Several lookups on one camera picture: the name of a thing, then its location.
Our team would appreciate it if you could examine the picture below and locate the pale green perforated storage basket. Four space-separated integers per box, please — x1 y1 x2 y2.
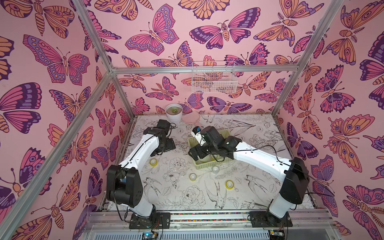
188 127 232 170

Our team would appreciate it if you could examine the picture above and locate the small clear tape roll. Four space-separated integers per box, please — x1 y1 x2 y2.
212 166 220 174

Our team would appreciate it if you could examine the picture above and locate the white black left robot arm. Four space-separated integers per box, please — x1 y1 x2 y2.
106 120 176 218

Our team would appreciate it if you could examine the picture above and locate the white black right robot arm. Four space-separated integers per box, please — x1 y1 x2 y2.
189 126 310 220

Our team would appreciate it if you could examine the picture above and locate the white pot with plant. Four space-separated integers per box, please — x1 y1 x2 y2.
165 104 183 124

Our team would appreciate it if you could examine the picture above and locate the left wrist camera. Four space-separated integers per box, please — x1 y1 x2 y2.
156 119 171 134

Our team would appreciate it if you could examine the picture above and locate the white wire wall basket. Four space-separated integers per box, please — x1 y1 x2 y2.
191 61 238 94

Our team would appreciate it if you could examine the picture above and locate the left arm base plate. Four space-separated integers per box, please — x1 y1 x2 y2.
129 212 171 230

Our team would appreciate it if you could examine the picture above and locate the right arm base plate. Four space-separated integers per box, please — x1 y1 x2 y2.
248 211 293 228

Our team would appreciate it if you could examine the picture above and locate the aluminium front rail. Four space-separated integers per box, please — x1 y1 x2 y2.
80 209 343 240

